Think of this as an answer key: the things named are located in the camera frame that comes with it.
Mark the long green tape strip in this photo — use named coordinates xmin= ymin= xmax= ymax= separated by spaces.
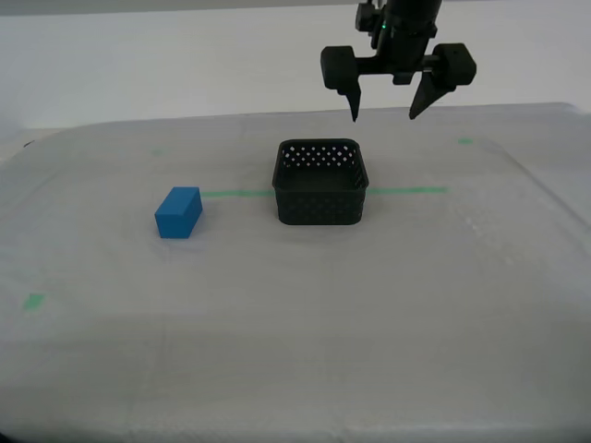
xmin=201 ymin=186 xmax=448 ymax=198

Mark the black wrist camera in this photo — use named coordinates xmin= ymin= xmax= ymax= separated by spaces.
xmin=354 ymin=0 xmax=387 ymax=50

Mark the black perforated plastic basket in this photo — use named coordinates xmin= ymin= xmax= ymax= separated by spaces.
xmin=271 ymin=137 xmax=370 ymax=227

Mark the white woven table cover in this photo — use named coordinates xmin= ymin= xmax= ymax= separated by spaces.
xmin=0 ymin=101 xmax=591 ymax=443

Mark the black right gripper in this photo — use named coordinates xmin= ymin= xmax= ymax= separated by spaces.
xmin=320 ymin=33 xmax=477 ymax=124

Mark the blue rectangular block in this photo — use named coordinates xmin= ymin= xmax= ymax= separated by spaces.
xmin=153 ymin=186 xmax=204 ymax=240

